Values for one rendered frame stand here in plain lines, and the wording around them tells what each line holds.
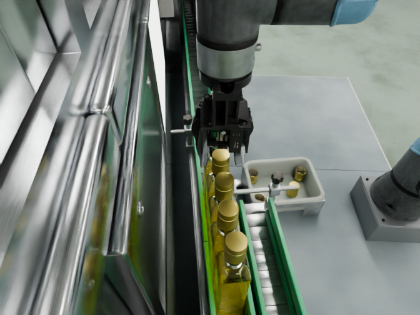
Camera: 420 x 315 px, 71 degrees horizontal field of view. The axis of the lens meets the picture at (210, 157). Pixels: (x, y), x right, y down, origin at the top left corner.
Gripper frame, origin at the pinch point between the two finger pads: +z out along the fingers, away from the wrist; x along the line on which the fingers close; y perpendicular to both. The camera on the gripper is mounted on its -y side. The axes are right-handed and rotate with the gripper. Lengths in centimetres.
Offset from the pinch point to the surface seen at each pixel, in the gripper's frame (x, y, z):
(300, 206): 25.5, -11.1, 34.5
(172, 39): -23, -131, 41
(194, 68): -8, -77, 28
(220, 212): -0.4, 12.6, -0.6
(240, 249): 2.1, 18.6, -0.7
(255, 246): 9.3, 4.9, 27.5
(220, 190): -0.2, 7.3, 0.6
